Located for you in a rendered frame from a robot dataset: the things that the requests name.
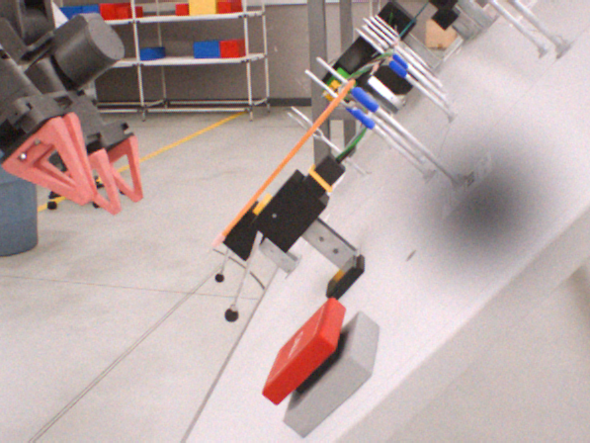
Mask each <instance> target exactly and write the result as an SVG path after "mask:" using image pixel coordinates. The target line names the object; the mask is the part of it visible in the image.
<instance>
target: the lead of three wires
mask: <svg viewBox="0 0 590 443"><path fill-rule="evenodd" d="M352 97H353V95H352ZM351 100H352V101H354V102H357V104H359V105H360V106H362V105H361V104H360V102H359V101H357V100H356V99H355V98H354V97H353V98H352V99H351ZM362 107H363V106H362ZM363 108H364V112H365V114H367V115H368V116H369V117H371V115H372V112H370V111H369V110H368V109H367V108H365V107H363ZM367 129H368V128H366V127H365V126H364V125H363V124H361V125H360V128H359V130H358V131H357V132H356V134H355V135H354V137H353V139H352V140H351V141H350V143H349V144H348V145H347V147H346V148H344V150H343V151H342V153H340V154H339V155H338V156H337V157H336V158H335V160H336V159H337V158H338V159H339V160H340V161H341V162H342V161H343V160H344V159H346V158H347V157H348V156H349V155H350V154H351V153H352V150H353V149H354V148H355V146H356V144H357V143H358V142H359V141H360V140H362V139H363V137H364V136H365V133H366V131H367Z"/></svg>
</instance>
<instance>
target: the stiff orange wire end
mask: <svg viewBox="0 0 590 443"><path fill-rule="evenodd" d="M354 83H355V80H354V79H352V80H351V81H350V82H348V84H347V85H346V87H345V88H344V89H343V90H342V91H341V93H340V94H339V95H338V96H337V98H336V99H335V100H334V101H333V102H331V103H330V106H329V107H328V108H327V109H326V110H325V112H324V113H323V114H322V115H321V116H320V117H319V119H318V120H317V121H315V122H314V124H313V126H312V127H311V128H310V129H309V130H308V131H307V133H306V134H305V135H304V136H303V137H302V139H301V140H300V141H299V142H298V143H297V144H296V146H295V147H294V148H293V149H292V150H291V152H290V154H289V155H287V156H286V157H285V159H284V160H283V161H282V162H281V163H280V164H279V166H278V168H277V169H276V170H275V171H273V173H272V174H271V175H270V176H269V177H268V178H267V180H266V181H265V183H264V184H263V185H262V187H261V188H260V189H258V190H257V191H256V192H255V194H254V195H253V197H252V198H251V199H250V201H249V202H248V203H247V204H246V205H244V207H243V208H242V209H241V211H240V212H239V213H238V215H237V216H236V217H235V218H234V219H233V221H232V222H230V223H229V225H228V226H227V227H226V229H225V230H224V231H223V232H222V233H220V234H219V235H218V236H217V238H216V240H214V241H213V242H212V244H211V245H212V247H211V248H210V249H209V251H208V252H207V255H209V254H210V252H211V251H212V249H213V248H214V247H219V246H220V245H221V244H222V242H223V241H224V240H225V236H226V235H227V234H228V233H229V231H230V230H232V229H233V228H234V227H235V225H236V223H237V222H238V221H239V220H240V219H241V217H242V216H243V215H244V214H246V213H247V212H248V209H249V208H250V207H251V206H252V205H253V203H254V202H255V201H256V200H257V199H258V198H259V195H261V194H262V193H263V192H264V191H265V190H266V188H267V187H268V186H269V185H270V184H271V181H272V180H273V179H275V178H276V177H277V176H278V174H279V173H280V172H281V171H282V170H283V169H284V166H285V165H286V164H287V163H289V162H290V160H291V159H292V158H293V157H294V156H295V153H296V152H297V151H298V150H299V149H300V148H301V147H302V146H303V145H304V144H305V143H306V142H307V140H308V138H309V137H310V136H311V135H312V134H313V132H314V131H315V130H317V129H318V128H319V127H320V125H321V124H322V123H323V121H324V120H325V118H326V117H327V116H328V115H329V114H330V113H331V111H333V110H334V109H335V108H336V107H337V106H338V103H339V102H340V101H341V100H342V99H343V97H344V96H345V95H346V93H347V92H348V91H350V89H351V88H352V87H353V86H354Z"/></svg>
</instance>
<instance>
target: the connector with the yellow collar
mask: <svg viewBox="0 0 590 443"><path fill-rule="evenodd" d="M335 158H336V157H335V156H334V155H333V154H332V153H331V151H328V153H327V155H326V156H325V157H324V158H323V159H322V160H321V161H320V162H319V163H318V164H317V165H315V166H314V170H313V171H314V172H315V173H317V174H318V175H319V176H320V177H321V178H322V179H323V180H324V181H325V183H326V184H327V185H328V186H329V187H332V186H333V185H334V184H335V183H336V181H337V180H338V179H339V178H340V176H341V175H342V174H343V173H344V172H346V166H344V165H343V164H342V163H341V161H340V160H339V159H338V158H337V159H336V160H335ZM300 183H302V184H303V185H304V186H305V187H306V188H308V189H309V190H310V191H311V192H312V193H313V194H316V195H317V197H318V198H319V199H320V198H321V197H322V195H323V194H324V193H325V192H326V191H327V190H326V189H325V188H324V187H322V186H321V185H320V184H319V183H318V181H317V180H316V179H314V178H313V177H312V176H311V175H310V174H309V173H308V174H307V175H306V176H305V177H304V178H303V179H302V181H300Z"/></svg>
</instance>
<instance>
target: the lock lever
mask: <svg viewBox="0 0 590 443"><path fill-rule="evenodd" d="M262 236H263V234H262V233H261V232H259V231H257V234H256V238H255V241H254V245H253V247H252V250H251V254H250V257H249V260H248V263H247V267H246V270H245V272H243V275H242V278H241V282H240V285H239V287H238V290H237V293H236V296H235V300H234V302H233V304H232V305H230V307H231V309H232V310H233V311H237V310H238V304H239V301H240V298H241V294H242V292H244V290H243V289H245V286H246V283H247V279H248V277H249V274H250V271H251V268H252V264H253V262H254V259H255V256H256V253H257V249H258V246H260V243H261V240H262Z"/></svg>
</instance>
